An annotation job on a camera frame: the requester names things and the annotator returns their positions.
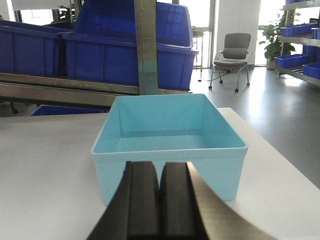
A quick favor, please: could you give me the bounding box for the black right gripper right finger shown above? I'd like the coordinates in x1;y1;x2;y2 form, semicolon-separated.
160;162;274;240

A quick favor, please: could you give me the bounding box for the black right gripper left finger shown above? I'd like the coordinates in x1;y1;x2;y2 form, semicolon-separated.
87;161;160;240

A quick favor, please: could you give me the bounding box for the light blue plastic box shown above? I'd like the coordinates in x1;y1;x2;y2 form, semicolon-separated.
91;94;248;205

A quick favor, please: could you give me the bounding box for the far steel shelf rack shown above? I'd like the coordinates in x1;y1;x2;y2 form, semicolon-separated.
275;0;320;87

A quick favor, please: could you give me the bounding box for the large blue bin right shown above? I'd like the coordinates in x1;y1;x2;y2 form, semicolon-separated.
62;33;198;91

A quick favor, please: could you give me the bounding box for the large blue bin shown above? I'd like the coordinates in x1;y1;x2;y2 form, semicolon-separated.
62;33;198;91
0;20;70;77

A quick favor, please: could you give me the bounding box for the grey office chair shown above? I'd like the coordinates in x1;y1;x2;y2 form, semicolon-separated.
211;32;252;93

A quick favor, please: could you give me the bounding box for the small blue tray lower left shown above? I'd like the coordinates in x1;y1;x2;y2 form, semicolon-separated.
275;54;312;69

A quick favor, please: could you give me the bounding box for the small blue tray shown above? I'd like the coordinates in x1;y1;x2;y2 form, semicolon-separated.
303;61;320;79
275;54;312;69
281;23;318;37

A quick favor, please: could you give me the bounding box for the green potted plant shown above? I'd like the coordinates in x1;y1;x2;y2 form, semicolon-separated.
258;10;296;70

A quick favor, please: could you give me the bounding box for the small blue tray lower right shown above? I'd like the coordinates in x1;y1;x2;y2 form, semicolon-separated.
303;61;320;79

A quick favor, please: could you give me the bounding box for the tilted blue bin on top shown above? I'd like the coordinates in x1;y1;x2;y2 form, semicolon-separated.
73;0;193;49

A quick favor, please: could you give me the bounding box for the large blue bin left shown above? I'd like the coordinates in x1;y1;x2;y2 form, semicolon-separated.
0;20;70;77

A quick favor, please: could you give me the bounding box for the small blue tray upper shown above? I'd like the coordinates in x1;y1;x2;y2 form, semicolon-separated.
281;23;318;37

